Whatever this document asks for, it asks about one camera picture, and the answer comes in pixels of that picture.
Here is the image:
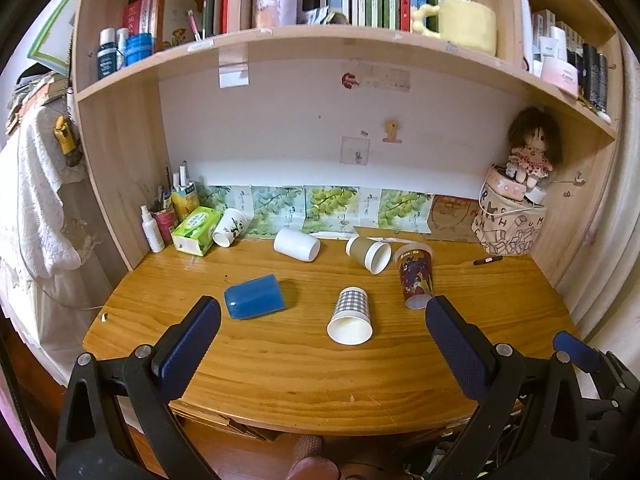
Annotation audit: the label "brown paper cup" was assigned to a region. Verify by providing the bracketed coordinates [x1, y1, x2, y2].
[345, 235, 392, 275]

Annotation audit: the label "cartoon printed tall cup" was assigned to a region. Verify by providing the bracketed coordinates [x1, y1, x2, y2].
[394, 242, 434, 310]

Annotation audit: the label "blue plastic cup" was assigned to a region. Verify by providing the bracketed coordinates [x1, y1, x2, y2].
[224, 274, 285, 320]

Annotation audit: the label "checkered paper cup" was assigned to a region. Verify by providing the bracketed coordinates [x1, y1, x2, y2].
[326, 286, 373, 346]

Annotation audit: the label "pink pen holder cup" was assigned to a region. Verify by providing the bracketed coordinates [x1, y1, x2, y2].
[152, 207, 178, 245]

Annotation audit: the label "white cup with ink print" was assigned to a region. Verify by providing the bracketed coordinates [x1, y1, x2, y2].
[213, 208, 250, 248]

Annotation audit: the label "plain white cup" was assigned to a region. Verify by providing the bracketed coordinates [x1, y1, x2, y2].
[273, 228, 321, 262]

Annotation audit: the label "dark pen on table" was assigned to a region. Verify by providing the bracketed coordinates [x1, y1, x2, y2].
[473, 256, 503, 266]

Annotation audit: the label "letter print fabric basket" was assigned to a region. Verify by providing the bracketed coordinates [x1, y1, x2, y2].
[472, 183, 547, 256]

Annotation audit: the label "white spray bottle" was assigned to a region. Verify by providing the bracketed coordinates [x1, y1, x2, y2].
[141, 205, 165, 254]

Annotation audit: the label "brown cartoon drawing paper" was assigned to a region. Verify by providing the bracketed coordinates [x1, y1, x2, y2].
[427, 195, 478, 243]

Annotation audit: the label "pink round tin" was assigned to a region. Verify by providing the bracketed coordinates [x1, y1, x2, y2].
[486, 166, 527, 202]

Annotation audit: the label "green tissue box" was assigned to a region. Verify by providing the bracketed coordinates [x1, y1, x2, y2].
[171, 206, 221, 257]

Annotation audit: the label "brown haired rag doll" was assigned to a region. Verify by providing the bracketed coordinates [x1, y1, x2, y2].
[506, 106, 563, 190]

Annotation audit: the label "yellow box with pens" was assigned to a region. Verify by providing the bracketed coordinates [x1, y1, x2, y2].
[171, 182, 200, 222]

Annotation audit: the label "white lace cloth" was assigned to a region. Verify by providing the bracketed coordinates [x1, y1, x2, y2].
[1, 103, 127, 385]

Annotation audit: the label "wooden bookshelf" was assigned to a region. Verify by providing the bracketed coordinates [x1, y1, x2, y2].
[73, 0, 624, 285]

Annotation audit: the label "pink cosmetic jar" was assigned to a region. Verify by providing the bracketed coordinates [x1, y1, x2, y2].
[540, 56, 579, 99]

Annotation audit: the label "green leaf poster strip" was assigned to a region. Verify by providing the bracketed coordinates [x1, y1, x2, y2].
[196, 183, 435, 238]

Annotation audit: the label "black cosmetic bottles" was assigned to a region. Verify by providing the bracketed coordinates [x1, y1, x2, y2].
[577, 42, 608, 114]

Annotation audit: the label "yellow toy on cloth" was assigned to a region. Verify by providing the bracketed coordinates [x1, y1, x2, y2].
[53, 116, 84, 167]

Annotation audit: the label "large yellow mug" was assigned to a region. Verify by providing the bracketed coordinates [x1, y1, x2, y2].
[410, 0, 498, 56]

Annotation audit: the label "dark blue bottle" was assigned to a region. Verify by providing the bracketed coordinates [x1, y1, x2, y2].
[96, 28, 117, 80]

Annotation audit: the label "blue jar on shelf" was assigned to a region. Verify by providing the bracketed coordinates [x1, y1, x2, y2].
[124, 32, 154, 66]

